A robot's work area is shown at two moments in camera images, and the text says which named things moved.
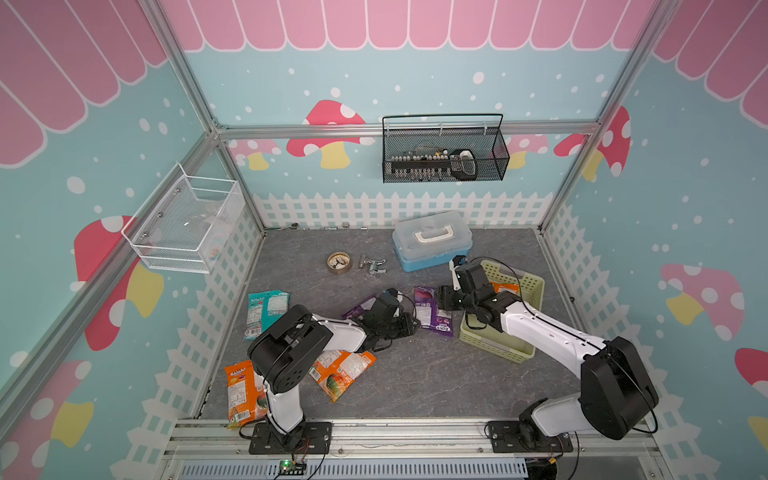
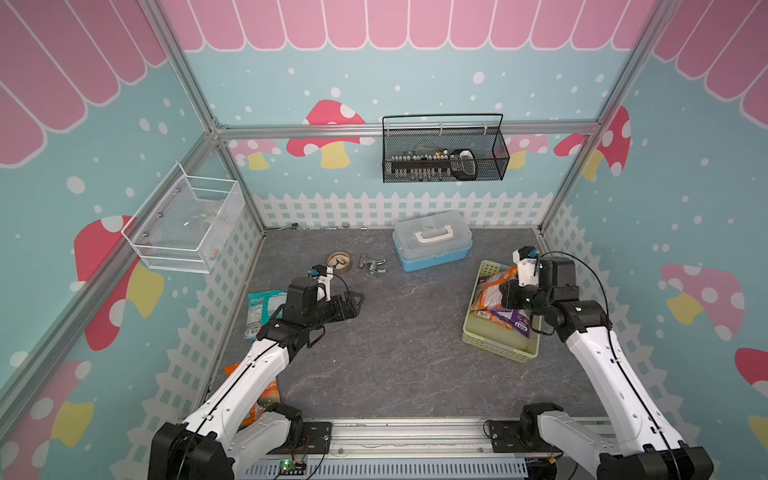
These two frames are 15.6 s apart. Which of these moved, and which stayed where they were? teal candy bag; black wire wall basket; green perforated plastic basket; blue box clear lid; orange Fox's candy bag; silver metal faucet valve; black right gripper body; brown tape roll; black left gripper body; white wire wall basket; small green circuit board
Moved: black right gripper body; orange Fox's candy bag; black left gripper body
Stayed: brown tape roll; small green circuit board; teal candy bag; silver metal faucet valve; white wire wall basket; green perforated plastic basket; black wire wall basket; blue box clear lid
